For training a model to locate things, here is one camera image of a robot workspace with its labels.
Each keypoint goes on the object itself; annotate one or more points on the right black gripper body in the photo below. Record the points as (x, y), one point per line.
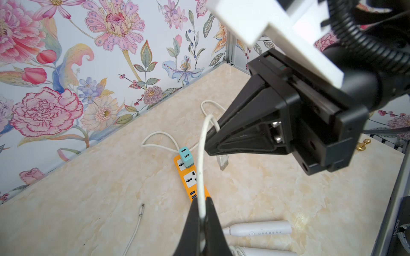
(328, 122)

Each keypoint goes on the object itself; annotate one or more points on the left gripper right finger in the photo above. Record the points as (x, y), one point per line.
(215, 242)

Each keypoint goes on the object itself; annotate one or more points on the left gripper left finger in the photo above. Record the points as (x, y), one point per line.
(190, 240)

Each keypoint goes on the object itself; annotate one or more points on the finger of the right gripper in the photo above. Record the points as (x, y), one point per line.
(260, 120)

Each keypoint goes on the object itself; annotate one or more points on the teal USB charger plug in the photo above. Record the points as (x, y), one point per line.
(186, 157)

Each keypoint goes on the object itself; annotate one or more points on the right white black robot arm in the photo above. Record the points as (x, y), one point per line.
(371, 49)

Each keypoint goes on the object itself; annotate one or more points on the upper white electric toothbrush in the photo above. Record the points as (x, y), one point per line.
(259, 228)

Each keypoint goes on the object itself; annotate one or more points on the small brass knob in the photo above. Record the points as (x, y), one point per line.
(362, 145)

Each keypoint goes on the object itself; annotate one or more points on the orange power strip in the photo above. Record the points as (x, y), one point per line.
(188, 177)

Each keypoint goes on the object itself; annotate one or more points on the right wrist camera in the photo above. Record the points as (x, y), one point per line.
(294, 30)

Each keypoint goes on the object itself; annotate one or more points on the aluminium mounting rail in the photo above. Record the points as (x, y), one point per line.
(389, 222)

